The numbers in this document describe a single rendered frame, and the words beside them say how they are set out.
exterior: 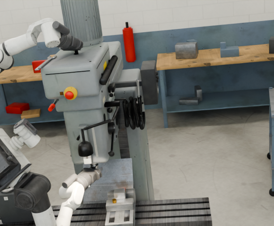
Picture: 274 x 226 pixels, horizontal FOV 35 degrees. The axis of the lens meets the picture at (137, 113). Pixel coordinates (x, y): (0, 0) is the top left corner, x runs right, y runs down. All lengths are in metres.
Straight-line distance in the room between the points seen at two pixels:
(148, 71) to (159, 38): 4.04
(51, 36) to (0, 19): 4.90
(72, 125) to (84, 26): 0.52
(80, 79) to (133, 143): 0.86
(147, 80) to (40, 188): 0.86
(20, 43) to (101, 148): 0.68
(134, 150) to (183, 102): 3.40
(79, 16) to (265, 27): 4.49
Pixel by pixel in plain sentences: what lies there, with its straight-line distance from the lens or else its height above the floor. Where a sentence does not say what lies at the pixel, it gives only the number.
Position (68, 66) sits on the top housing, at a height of 1.88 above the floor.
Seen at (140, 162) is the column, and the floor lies 1.07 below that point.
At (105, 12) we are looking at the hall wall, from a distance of 6.42.
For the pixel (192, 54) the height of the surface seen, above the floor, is 0.95.
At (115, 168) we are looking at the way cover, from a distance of 2.78.
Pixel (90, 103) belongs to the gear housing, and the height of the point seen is 1.67.
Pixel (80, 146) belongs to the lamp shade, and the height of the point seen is 1.51.
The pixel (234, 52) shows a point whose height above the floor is 0.94.
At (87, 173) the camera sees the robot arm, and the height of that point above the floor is 1.26.
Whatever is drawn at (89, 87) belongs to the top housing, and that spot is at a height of 1.78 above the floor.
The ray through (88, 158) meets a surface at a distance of 2.24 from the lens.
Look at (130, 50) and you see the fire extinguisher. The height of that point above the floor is 0.98.
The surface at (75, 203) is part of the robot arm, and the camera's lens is 2.18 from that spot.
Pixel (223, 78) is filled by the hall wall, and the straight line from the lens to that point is 6.60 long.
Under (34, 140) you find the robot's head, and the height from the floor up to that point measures 1.60.
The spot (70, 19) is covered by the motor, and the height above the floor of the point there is 2.04.
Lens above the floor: 2.35
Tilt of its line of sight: 21 degrees down
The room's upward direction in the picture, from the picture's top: 7 degrees counter-clockwise
